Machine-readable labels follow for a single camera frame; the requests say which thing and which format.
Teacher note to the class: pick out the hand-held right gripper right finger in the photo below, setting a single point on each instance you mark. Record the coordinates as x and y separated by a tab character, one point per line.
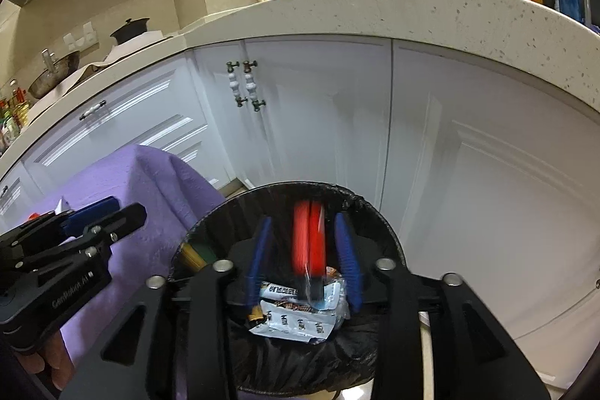
348	259

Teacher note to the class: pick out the white kitchen cabinet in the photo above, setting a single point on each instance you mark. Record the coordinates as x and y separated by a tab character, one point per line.
328	123

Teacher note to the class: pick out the red snack packet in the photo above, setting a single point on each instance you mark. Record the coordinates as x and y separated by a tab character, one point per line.
309	240

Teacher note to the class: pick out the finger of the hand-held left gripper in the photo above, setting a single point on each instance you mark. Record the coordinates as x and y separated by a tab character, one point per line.
91	212
122	222

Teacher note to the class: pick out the clear plastic wrapper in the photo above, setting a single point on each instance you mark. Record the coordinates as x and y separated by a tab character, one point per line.
338	294

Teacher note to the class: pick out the metal wok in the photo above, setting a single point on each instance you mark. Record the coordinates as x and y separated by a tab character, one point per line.
54	76

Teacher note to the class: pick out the row of condiment bottles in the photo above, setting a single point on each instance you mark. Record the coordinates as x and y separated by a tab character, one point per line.
13	116

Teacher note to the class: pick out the white tube wrapper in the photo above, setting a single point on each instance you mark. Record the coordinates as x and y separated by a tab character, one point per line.
63	207

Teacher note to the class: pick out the black trash bin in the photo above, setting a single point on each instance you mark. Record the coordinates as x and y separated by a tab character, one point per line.
290	362

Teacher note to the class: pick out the purple cloth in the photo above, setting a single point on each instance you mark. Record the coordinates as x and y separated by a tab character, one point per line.
154	179

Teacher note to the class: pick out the black lidded pot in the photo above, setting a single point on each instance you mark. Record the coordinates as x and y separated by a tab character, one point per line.
130	30

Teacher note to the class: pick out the orange wrapper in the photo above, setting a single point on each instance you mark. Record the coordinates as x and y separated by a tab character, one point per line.
33	216

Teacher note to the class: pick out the black white printed packet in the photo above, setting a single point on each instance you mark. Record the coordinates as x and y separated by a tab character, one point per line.
290	291

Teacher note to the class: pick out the white blue tissue packet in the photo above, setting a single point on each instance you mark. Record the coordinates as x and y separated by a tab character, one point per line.
290	325

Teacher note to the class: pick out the white wall sockets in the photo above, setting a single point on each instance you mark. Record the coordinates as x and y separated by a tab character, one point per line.
80	35

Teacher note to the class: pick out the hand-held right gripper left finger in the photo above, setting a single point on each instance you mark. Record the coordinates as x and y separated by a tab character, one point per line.
260	257

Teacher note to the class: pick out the green gold packet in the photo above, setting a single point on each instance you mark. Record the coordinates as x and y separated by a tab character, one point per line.
194	257

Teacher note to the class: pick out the person's left hand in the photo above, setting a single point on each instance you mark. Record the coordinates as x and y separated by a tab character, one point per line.
56	358

